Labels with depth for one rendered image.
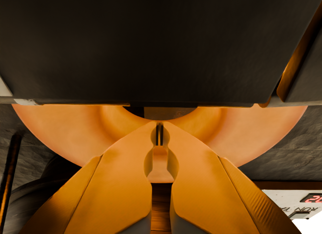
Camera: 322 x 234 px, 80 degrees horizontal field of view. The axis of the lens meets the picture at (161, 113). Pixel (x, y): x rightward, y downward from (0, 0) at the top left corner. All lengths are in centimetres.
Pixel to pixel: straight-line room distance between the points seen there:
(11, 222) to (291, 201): 53
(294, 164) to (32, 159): 50
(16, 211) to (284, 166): 45
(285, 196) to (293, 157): 13
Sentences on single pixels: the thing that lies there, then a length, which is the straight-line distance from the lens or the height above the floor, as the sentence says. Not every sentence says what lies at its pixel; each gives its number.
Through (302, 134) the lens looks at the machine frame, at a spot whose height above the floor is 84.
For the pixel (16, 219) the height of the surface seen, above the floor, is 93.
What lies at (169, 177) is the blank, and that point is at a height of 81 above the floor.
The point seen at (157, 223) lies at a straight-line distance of 24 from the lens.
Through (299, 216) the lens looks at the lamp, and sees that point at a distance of 67.
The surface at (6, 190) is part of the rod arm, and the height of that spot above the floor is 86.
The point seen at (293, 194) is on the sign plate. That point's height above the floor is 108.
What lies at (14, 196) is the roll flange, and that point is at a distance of 35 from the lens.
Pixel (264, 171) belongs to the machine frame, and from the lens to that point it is 46.
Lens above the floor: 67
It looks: 44 degrees up
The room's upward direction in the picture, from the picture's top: 178 degrees counter-clockwise
